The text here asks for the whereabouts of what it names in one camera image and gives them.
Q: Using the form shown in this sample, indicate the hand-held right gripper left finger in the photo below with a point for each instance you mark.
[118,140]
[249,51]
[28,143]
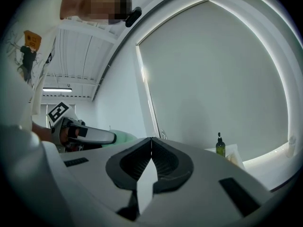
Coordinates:
[90,178]

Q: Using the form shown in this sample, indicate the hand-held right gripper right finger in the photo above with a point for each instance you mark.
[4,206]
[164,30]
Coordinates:
[201,185]

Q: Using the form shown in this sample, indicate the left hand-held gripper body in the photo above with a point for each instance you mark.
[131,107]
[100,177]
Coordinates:
[59,112]

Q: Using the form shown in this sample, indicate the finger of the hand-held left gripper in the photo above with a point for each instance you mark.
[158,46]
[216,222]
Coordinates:
[99,135]

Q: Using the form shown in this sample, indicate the green soap bar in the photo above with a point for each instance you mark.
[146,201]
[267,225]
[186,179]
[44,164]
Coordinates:
[125,138]

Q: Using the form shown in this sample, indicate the person's left forearm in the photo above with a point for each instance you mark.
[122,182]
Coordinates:
[41,132]

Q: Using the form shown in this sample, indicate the person's left hand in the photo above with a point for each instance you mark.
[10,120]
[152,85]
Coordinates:
[64,136]

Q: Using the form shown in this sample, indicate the ceiling tube lamp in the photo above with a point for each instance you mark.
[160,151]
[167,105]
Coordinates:
[56,89]

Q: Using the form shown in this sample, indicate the dark pump bottle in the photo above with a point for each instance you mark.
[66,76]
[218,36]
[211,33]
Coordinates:
[220,146]

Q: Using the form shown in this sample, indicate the chrome faucet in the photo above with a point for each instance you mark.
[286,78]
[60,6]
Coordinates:
[163,133]

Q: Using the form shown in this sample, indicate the cream printed shirt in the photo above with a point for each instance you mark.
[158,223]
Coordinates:
[26,55]

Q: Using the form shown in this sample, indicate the person's head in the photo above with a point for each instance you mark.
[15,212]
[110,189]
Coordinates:
[78,1]

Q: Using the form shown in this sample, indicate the backlit wall mirror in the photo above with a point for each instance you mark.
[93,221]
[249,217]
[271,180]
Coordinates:
[213,79]

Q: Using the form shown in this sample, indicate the black head camera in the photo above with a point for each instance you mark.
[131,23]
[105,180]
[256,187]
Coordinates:
[133,16]

